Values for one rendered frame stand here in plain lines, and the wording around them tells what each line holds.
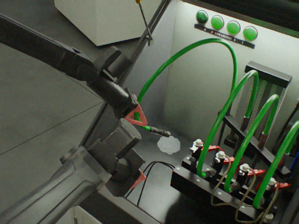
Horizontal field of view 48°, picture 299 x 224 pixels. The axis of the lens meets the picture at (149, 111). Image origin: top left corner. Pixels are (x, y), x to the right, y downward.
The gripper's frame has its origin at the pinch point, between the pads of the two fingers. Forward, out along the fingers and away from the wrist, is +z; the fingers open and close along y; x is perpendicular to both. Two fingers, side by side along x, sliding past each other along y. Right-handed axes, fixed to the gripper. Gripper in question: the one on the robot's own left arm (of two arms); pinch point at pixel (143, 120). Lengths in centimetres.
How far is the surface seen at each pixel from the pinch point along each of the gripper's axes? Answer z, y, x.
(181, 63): 12.0, 36.8, -19.1
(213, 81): 21.8, 26.4, -23.4
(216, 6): -1.5, 21.0, -39.6
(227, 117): 28.6, 12.8, -18.3
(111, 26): 40, 290, 10
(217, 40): -1.2, 3.2, -30.8
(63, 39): 17, 320, 63
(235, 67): 13.1, 8.9, -30.6
